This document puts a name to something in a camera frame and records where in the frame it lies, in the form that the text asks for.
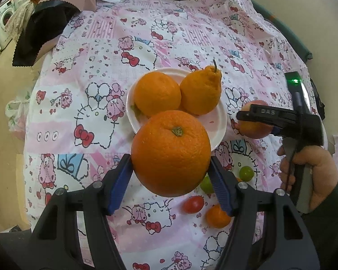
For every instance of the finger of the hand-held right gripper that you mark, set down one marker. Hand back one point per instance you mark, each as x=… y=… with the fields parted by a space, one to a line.
x=276 y=130
x=259 y=113

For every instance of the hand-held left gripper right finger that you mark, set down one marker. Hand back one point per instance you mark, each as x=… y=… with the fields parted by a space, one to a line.
x=221 y=189

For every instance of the dark green bed frame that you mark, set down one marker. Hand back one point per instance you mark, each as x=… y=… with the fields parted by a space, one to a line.
x=284 y=31

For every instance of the pear-shaped orange citrus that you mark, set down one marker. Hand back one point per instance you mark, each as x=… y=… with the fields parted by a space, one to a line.
x=200 y=92

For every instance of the pink cartoon printed blanket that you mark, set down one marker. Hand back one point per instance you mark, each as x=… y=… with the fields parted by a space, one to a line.
x=101 y=47

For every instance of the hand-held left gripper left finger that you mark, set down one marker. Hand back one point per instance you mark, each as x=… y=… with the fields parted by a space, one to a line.
x=119 y=187

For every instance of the floral cloth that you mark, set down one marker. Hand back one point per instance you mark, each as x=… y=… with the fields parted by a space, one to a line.
x=19 y=19

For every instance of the red apple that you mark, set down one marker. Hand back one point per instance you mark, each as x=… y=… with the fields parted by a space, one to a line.
x=252 y=130

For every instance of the person's right forearm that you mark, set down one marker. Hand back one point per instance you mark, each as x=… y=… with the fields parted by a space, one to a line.
x=326 y=230

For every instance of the pink white plate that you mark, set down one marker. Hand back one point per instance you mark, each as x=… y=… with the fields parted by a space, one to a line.
x=218 y=121

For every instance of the white washing machine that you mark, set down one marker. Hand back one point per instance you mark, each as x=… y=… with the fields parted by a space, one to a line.
x=4 y=17

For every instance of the large orange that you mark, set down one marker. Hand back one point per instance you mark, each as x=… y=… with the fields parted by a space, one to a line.
x=169 y=160

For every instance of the medium orange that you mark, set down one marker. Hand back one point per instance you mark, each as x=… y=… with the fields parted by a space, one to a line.
x=156 y=92

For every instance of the person's right hand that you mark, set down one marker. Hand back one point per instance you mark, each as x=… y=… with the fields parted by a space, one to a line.
x=325 y=174

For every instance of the small tangerine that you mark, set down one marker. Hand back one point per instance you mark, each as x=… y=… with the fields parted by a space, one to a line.
x=216 y=218

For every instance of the black cloth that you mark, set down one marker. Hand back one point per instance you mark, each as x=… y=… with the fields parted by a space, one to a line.
x=36 y=39

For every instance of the small green fruit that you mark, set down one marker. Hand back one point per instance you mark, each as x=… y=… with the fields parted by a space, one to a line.
x=206 y=186
x=246 y=173

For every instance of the white plastic bag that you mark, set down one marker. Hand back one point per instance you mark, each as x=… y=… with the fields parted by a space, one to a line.
x=15 y=112

